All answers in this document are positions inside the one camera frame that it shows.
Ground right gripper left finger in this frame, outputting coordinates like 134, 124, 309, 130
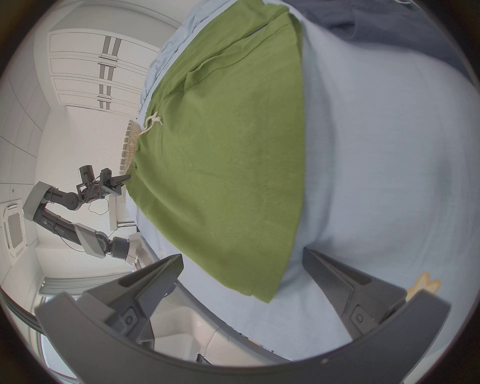
79, 253, 184, 344

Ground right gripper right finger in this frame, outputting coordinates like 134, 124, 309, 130
302, 247, 409, 344

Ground green shorts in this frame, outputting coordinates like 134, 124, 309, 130
125, 0, 306, 304

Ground round woven basket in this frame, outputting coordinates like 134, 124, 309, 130
120, 119, 142, 171

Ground dark blue garment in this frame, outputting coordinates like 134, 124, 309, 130
287, 0, 480, 81

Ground white ceiling air vent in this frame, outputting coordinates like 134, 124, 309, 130
2, 203, 30, 259

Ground white wardrobe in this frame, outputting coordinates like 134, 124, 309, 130
48, 32, 162, 111

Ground pale blue quilt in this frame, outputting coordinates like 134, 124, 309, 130
140, 7, 203, 113

